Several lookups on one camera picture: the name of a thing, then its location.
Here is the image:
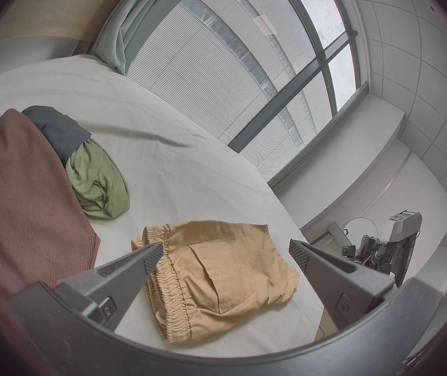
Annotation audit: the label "bed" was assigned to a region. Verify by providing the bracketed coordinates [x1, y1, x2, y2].
[0, 0, 339, 359]

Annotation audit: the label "green garment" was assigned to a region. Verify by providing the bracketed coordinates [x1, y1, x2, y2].
[65, 137, 131, 220]

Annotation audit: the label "tan shorts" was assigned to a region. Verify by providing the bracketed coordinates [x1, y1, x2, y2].
[131, 220, 300, 344]

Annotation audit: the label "window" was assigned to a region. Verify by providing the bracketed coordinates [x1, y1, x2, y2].
[123, 0, 369, 189]

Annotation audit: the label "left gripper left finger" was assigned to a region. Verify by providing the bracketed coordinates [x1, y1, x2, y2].
[53, 242, 164, 333]

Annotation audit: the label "grey-green curtain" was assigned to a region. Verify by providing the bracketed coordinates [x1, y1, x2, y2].
[94, 0, 218, 77]
[267, 83, 370, 192]

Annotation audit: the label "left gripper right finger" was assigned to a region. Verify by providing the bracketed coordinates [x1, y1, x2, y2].
[289, 239, 395, 333]

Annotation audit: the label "round white mirror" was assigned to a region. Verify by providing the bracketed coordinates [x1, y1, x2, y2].
[343, 217, 383, 246]

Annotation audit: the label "brown garment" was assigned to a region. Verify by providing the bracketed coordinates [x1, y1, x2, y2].
[0, 108, 101, 367]

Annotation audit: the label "black garment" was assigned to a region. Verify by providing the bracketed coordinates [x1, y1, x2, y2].
[22, 105, 92, 163]

